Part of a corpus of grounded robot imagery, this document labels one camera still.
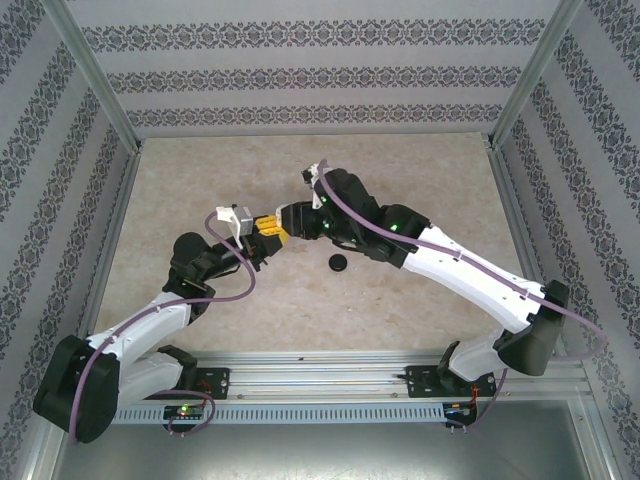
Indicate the round black charging case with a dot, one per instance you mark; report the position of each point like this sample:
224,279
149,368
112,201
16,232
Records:
338,262

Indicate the grey metal sheet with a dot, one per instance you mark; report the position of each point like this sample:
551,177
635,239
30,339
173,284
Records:
320,450

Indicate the aluminium frame post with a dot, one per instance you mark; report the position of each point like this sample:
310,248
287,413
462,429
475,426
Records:
95,75
534,75

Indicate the aluminium side rail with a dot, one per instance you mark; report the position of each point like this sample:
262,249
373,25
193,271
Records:
114,240
531,250

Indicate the black mount plate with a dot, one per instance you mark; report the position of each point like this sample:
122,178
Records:
425,382
215,382

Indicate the black left mount plate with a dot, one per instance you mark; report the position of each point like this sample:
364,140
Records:
215,382

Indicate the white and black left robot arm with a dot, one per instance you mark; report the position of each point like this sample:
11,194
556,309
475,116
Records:
150,315

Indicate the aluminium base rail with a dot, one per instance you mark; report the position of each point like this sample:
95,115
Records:
320,380

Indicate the black right mount plate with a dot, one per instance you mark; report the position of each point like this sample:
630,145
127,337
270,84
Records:
425,382

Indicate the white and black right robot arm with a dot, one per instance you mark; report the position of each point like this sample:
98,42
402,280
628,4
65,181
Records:
475,280

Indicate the circuit board with green light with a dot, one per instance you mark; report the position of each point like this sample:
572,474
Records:
184,411

